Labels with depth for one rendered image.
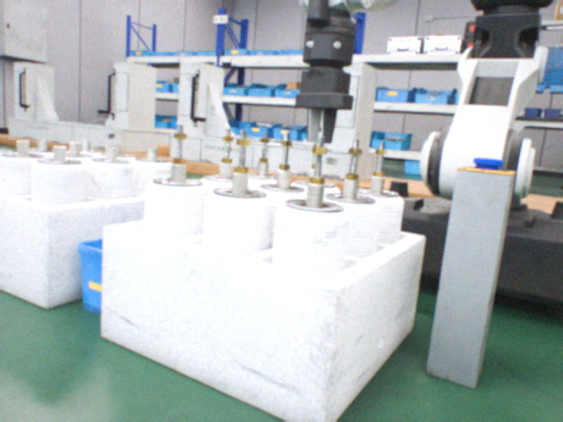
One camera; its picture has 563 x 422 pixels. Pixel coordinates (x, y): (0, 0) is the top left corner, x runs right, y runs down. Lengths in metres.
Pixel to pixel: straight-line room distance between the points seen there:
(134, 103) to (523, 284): 3.43
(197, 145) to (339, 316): 2.92
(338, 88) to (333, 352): 0.46
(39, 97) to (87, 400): 4.59
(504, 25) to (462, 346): 0.74
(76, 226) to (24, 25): 6.68
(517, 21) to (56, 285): 1.08
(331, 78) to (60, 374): 0.60
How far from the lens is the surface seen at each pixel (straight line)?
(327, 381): 0.54
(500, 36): 1.19
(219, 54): 6.66
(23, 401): 0.66
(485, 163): 0.69
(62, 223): 0.88
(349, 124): 2.84
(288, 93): 5.99
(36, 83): 5.14
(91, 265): 0.85
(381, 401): 0.67
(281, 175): 0.72
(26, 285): 0.94
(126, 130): 3.94
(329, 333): 0.52
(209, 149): 3.30
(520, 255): 1.05
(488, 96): 1.11
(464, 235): 0.69
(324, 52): 0.80
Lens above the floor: 0.34
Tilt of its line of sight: 10 degrees down
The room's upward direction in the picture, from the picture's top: 5 degrees clockwise
